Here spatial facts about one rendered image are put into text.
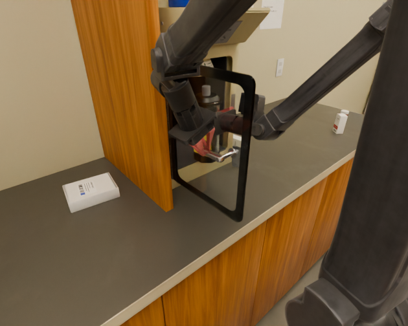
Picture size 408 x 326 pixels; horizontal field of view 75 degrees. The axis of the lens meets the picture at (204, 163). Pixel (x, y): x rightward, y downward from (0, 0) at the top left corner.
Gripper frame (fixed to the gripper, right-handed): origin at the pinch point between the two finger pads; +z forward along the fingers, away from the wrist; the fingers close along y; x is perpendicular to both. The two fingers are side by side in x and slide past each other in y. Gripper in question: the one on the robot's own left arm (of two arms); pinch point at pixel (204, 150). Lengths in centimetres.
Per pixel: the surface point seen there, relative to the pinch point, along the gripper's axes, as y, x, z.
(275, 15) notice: -115, -62, 23
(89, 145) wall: 15, -65, 16
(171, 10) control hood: -15.7, -15.8, -26.0
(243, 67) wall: -81, -63, 37
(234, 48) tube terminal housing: -37.9, -21.5, -3.6
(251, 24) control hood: -39.3, -13.4, -11.2
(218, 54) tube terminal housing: -30.8, -21.7, -5.4
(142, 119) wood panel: 2.7, -21.5, -4.5
